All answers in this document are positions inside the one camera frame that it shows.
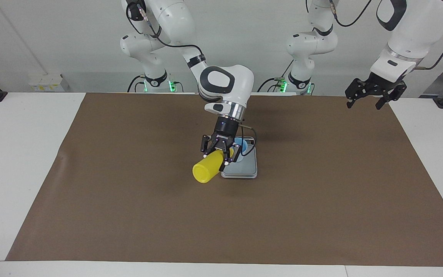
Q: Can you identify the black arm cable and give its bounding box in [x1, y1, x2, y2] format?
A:
[125, 0, 258, 157]
[329, 0, 443, 71]

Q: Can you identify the silver digital kitchen scale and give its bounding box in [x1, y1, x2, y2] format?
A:
[221, 136, 258, 179]

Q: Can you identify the light blue plastic cup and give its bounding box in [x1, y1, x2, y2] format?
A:
[232, 138, 250, 164]

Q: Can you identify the brown table mat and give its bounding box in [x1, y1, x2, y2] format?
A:
[5, 92, 443, 267]

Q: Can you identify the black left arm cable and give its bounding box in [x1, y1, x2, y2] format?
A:
[329, 0, 443, 71]

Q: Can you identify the white wall socket box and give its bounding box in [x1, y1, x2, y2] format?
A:
[28, 73, 65, 92]

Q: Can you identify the black base cable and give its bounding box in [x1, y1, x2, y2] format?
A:
[257, 61, 295, 93]
[127, 75, 147, 93]

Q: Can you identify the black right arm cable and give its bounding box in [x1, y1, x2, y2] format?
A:
[125, 0, 258, 157]

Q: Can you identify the black left base cable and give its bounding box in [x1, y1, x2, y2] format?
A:
[257, 61, 295, 93]

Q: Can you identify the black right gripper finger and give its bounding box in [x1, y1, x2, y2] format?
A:
[220, 143, 244, 172]
[200, 135, 216, 159]

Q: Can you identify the black right base cable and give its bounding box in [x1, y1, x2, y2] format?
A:
[127, 75, 147, 93]

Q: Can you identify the yellow squeeze seasoning bottle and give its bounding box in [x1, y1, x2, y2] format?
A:
[192, 148, 235, 184]

